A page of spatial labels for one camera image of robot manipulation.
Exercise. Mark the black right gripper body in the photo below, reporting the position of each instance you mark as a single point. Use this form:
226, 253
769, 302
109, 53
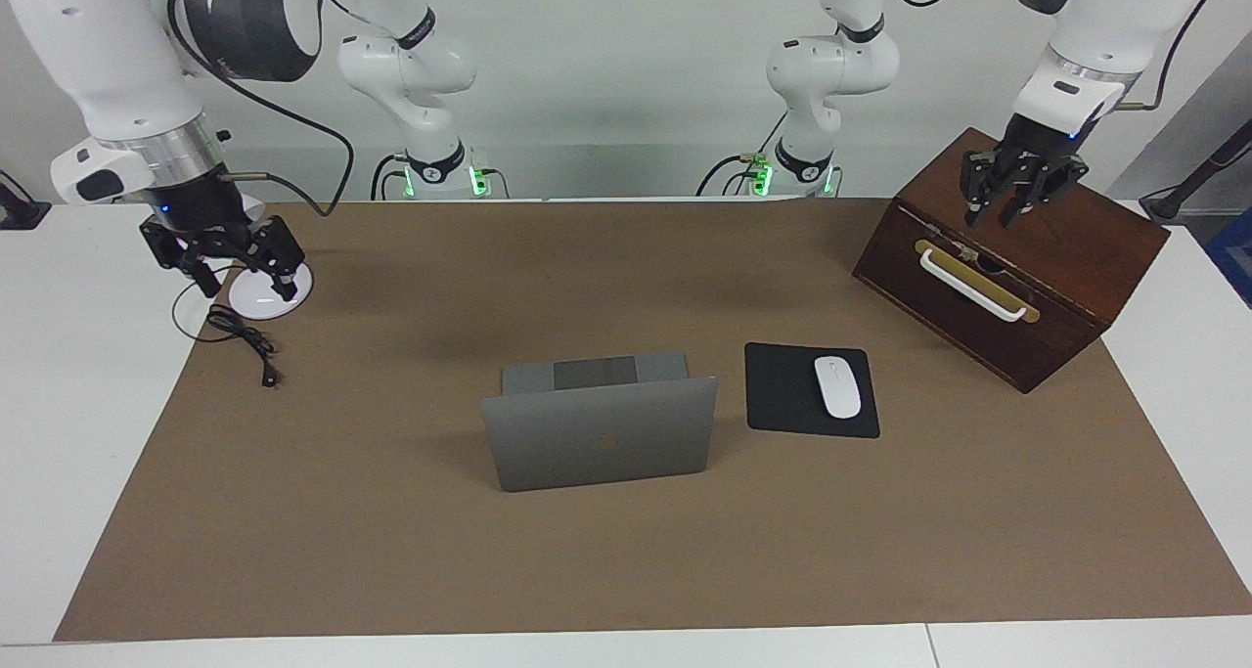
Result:
201, 213

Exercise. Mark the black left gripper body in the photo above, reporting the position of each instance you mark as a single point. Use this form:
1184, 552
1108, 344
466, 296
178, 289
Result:
1037, 145

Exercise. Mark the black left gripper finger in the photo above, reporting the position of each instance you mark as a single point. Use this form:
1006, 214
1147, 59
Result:
1051, 181
981, 179

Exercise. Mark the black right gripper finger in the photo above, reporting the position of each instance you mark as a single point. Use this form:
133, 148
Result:
279, 252
171, 243

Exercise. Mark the grey Apple laptop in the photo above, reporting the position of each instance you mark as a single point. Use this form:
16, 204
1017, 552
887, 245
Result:
597, 443

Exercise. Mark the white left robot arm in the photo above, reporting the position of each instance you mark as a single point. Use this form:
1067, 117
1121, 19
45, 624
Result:
831, 62

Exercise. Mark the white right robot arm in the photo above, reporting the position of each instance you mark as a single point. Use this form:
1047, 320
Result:
108, 52

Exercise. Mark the white desk lamp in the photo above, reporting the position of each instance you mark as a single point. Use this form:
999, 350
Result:
269, 301

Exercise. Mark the dark brown wooden box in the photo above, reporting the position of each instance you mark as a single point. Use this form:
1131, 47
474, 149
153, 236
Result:
1076, 247

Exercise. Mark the black tripod stand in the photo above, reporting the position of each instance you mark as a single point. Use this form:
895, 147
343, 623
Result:
1188, 187

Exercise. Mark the black stand base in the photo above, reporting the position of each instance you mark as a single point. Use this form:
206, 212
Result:
20, 213

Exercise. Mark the blue crate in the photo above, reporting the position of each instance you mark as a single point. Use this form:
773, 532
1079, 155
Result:
1234, 257

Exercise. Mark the white computer mouse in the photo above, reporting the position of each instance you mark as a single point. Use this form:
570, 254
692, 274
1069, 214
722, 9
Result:
838, 389

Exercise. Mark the black mouse pad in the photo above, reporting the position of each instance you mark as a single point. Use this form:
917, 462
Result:
782, 394

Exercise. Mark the brown table mat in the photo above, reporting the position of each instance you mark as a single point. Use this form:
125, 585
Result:
685, 570

